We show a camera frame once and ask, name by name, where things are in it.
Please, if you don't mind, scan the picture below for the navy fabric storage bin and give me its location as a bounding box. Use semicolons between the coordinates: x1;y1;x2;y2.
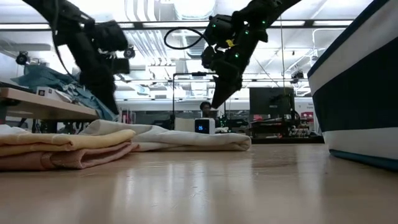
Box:
307;0;398;171

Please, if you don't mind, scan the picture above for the wooden workbench grey frame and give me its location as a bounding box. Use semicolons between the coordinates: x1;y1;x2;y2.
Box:
0;87;100;134

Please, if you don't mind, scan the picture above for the teal cloth pile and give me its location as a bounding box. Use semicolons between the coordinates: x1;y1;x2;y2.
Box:
11;63;119;122

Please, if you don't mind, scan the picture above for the yellow checked towel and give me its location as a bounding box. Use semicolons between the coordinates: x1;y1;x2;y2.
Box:
0;124;137;157

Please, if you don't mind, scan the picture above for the white rectangular box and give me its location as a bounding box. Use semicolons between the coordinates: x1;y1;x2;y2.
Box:
174;117;196;133

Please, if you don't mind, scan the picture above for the black computer monitor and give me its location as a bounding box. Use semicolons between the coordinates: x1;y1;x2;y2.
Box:
249;87;295;121

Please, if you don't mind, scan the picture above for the thin hanging cable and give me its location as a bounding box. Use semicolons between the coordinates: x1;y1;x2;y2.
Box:
278;15;286;88

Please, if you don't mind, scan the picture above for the black metal stand frame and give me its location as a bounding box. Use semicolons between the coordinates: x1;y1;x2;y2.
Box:
172;72;227;131

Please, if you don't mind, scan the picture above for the black ceiling camera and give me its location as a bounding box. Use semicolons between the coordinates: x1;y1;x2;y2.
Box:
15;51;30;66
123;45;137;60

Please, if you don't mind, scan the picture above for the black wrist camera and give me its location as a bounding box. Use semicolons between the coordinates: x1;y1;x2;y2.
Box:
201;45;218;70
107;57;131;75

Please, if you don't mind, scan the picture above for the small white box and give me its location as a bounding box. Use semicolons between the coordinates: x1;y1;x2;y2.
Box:
36;86;72;103

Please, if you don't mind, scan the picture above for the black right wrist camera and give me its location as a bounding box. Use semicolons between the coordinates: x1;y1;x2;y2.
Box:
201;45;218;70

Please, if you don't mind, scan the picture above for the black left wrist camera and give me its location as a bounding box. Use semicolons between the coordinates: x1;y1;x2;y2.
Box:
107;57;131;75

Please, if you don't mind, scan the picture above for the white waffle towel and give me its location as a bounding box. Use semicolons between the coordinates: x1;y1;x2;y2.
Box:
79;119;252;152

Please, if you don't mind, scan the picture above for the small white timer device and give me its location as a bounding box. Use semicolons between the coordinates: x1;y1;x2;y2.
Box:
194;118;216;135

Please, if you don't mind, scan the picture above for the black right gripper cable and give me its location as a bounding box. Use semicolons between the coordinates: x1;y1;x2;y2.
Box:
164;27;208;50

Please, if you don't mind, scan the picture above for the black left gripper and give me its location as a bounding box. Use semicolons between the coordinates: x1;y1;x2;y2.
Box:
80;58;121;115

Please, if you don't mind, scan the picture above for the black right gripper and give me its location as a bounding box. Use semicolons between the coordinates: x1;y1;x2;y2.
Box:
211;34;256;110

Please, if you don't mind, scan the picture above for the person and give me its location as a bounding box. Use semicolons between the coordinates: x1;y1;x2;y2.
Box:
200;101;213;118

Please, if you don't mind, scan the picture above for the pink towel with white stripes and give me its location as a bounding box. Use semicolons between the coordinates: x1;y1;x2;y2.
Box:
0;141;139;171

